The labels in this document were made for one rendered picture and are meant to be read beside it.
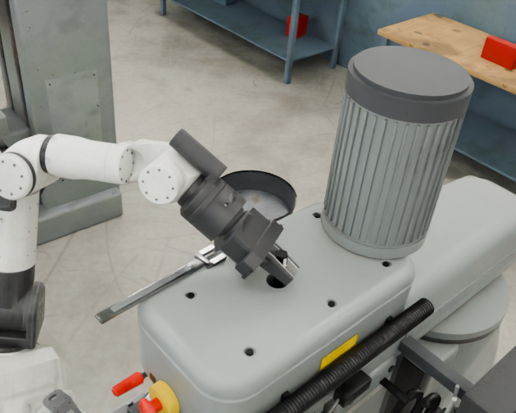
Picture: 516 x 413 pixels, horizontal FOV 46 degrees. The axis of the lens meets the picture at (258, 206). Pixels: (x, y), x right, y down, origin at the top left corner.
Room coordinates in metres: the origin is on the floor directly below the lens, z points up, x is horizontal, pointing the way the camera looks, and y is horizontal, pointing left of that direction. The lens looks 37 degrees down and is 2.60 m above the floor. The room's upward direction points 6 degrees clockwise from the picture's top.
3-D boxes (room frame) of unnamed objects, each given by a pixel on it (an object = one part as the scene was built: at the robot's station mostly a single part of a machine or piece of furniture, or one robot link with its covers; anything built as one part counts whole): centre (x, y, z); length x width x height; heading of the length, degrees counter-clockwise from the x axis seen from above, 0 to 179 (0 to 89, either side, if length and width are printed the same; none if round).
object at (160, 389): (0.59, 0.12, 1.76); 0.06 x 0.02 x 0.06; 45
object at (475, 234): (1.10, -0.40, 1.66); 0.80 x 0.23 x 0.20; 135
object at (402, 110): (0.93, -0.22, 2.05); 0.20 x 0.20 x 0.32
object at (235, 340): (0.76, -0.06, 1.81); 0.47 x 0.26 x 0.16; 135
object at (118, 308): (0.71, 0.14, 1.89); 0.24 x 0.04 x 0.01; 138
